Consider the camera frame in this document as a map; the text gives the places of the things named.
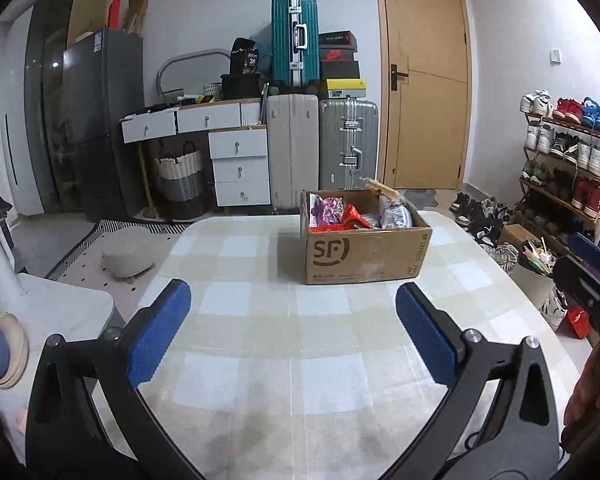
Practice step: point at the white drawer desk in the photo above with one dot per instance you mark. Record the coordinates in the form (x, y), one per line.
(237, 170)

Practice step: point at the beige suitcase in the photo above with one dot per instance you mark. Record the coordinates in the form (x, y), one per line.
(292, 150)

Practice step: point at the black paper bag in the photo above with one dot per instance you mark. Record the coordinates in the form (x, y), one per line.
(245, 57)

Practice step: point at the silver suitcase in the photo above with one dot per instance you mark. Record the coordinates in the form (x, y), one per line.
(335, 145)

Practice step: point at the checked tablecloth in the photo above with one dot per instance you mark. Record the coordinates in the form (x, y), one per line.
(260, 270)

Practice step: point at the black storage bin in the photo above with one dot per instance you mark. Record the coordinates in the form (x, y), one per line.
(240, 87)

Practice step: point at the small brown cardboard box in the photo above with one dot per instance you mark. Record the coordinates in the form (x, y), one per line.
(517, 235)

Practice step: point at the woven laundry basket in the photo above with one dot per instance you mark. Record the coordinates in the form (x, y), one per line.
(180, 180)

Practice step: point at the wooden shoe rack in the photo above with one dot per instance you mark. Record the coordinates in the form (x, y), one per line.
(565, 195)

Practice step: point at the red shopping bag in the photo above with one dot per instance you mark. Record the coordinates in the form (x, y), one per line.
(577, 322)

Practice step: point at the white wardrobe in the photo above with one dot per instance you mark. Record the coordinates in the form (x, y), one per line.
(0, 135)

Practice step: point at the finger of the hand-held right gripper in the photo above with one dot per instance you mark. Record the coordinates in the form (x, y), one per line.
(587, 252)
(580, 280)

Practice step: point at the brown cardboard pieces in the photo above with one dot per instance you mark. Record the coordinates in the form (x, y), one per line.
(137, 12)

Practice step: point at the beige slipper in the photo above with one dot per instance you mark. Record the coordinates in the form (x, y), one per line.
(15, 355)

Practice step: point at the pile of loose sneakers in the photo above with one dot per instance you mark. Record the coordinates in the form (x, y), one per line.
(480, 220)

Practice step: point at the grey round footstool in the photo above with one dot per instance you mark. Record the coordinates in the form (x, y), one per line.
(127, 255)

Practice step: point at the white trash bin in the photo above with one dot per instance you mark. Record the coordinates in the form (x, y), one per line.
(530, 285)

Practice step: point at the plain black shoe box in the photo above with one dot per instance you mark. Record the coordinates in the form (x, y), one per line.
(340, 71)

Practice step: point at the white plastic basket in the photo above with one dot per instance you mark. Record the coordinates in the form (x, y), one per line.
(212, 90)

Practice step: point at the wooden door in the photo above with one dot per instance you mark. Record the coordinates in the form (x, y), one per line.
(430, 110)

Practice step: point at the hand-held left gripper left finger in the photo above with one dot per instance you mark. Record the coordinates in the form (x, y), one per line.
(160, 330)

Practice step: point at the person's right hand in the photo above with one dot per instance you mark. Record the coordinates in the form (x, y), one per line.
(590, 390)

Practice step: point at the large cardboard sheet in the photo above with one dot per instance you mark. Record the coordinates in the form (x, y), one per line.
(87, 5)

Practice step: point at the white snack bag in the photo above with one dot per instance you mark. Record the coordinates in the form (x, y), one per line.
(395, 217)

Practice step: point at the black shoe box maroon side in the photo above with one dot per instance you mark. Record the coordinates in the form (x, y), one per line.
(337, 40)

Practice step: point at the teal suitcase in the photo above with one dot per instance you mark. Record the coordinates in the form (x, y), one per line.
(282, 40)

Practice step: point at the red snack bag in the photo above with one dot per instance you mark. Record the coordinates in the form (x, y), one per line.
(352, 217)

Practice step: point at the black shoe box red logo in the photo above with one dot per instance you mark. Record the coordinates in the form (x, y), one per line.
(337, 55)

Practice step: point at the red folded bag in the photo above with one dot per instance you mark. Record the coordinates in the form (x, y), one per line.
(115, 12)

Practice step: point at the grey refrigerator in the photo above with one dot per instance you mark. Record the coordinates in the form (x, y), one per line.
(100, 110)

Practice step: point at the white light switch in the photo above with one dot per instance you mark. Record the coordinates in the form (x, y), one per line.
(557, 55)

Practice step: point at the black white patterned rug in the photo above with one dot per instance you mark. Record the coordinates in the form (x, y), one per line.
(80, 255)

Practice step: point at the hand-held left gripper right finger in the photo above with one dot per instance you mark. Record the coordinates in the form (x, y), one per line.
(427, 330)

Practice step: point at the shoe rack with shoes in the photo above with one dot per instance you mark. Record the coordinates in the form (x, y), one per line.
(587, 195)

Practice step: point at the oval grey-framed mirror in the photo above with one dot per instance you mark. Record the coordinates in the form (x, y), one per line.
(190, 60)

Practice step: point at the purple candy bag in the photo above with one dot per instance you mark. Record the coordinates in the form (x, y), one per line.
(327, 210)

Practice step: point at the irregular grey door mat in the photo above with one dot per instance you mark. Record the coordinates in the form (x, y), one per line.
(422, 197)

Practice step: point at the dark glossy wardrobe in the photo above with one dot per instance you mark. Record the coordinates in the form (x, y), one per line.
(45, 110)

